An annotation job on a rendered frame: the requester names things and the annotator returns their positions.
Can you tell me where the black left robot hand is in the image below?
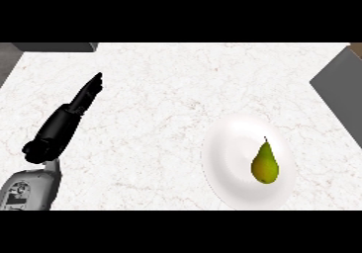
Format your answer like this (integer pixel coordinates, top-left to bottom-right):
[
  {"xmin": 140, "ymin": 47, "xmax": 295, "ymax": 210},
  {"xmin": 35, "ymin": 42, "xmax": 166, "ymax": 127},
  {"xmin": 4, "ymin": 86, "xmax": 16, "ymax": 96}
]
[{"xmin": 20, "ymin": 71, "xmax": 104, "ymax": 165}]

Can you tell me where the white plate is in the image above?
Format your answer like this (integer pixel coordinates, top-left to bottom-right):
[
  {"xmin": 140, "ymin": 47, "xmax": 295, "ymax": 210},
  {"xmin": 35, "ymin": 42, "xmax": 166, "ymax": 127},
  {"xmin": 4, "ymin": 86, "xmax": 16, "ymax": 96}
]
[{"xmin": 200, "ymin": 114, "xmax": 298, "ymax": 211}]

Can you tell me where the grey box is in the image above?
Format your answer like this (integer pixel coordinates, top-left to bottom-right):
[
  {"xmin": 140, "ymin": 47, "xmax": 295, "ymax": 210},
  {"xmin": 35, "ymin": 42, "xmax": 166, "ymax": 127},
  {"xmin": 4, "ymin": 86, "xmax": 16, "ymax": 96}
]
[{"xmin": 307, "ymin": 42, "xmax": 362, "ymax": 156}]

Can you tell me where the dark grey block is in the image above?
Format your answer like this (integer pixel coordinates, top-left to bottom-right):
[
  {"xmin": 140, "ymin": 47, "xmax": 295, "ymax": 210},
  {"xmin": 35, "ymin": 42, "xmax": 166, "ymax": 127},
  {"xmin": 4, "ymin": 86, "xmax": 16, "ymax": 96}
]
[{"xmin": 10, "ymin": 42, "xmax": 98, "ymax": 53}]

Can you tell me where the green pear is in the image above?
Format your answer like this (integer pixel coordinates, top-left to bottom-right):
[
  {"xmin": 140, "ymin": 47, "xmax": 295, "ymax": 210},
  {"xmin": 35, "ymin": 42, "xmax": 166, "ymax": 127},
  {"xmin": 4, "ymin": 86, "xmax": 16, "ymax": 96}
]
[{"xmin": 249, "ymin": 135, "xmax": 280, "ymax": 185}]

